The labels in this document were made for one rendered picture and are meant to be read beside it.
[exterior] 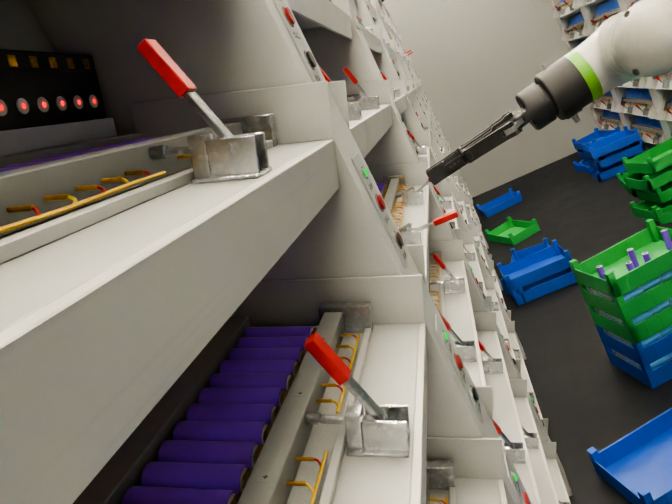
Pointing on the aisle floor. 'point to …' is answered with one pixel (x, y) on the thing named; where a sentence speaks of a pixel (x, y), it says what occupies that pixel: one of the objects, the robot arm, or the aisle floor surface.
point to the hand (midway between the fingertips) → (445, 167)
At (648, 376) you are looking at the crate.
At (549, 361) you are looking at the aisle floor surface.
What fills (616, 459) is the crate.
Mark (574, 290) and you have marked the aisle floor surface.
